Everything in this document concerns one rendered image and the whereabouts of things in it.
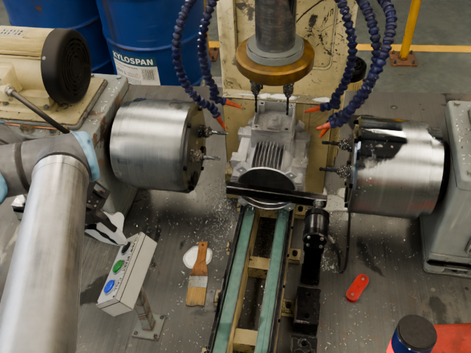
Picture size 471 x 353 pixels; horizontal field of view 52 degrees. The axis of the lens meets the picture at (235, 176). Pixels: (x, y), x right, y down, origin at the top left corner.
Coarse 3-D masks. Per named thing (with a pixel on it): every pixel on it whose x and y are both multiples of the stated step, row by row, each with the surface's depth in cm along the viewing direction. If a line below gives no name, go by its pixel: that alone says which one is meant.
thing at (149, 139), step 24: (120, 120) 125; (144, 120) 123; (168, 120) 122; (192, 120) 126; (120, 144) 123; (144, 144) 122; (168, 144) 121; (192, 144) 128; (120, 168) 127; (144, 168) 124; (168, 168) 122; (192, 168) 130
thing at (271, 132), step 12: (264, 108) 128; (276, 108) 129; (264, 120) 128; (276, 120) 125; (288, 120) 127; (252, 132) 122; (264, 132) 121; (276, 132) 120; (288, 132) 119; (252, 144) 125; (264, 144) 124; (276, 144) 123; (288, 144) 122
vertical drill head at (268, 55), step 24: (264, 0) 98; (288, 0) 98; (264, 24) 102; (288, 24) 102; (240, 48) 112; (264, 48) 106; (288, 48) 106; (312, 48) 110; (240, 72) 110; (264, 72) 105; (288, 72) 105; (288, 96) 112
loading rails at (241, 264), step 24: (240, 216) 129; (264, 216) 145; (288, 216) 129; (240, 240) 125; (288, 240) 123; (240, 264) 120; (264, 264) 129; (240, 288) 118; (216, 312) 110; (240, 312) 124; (264, 312) 111; (288, 312) 121; (216, 336) 107; (240, 336) 115; (264, 336) 107
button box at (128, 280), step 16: (128, 240) 109; (144, 240) 107; (128, 256) 104; (144, 256) 105; (112, 272) 104; (128, 272) 101; (144, 272) 104; (112, 288) 99; (128, 288) 99; (96, 304) 100; (112, 304) 98; (128, 304) 98
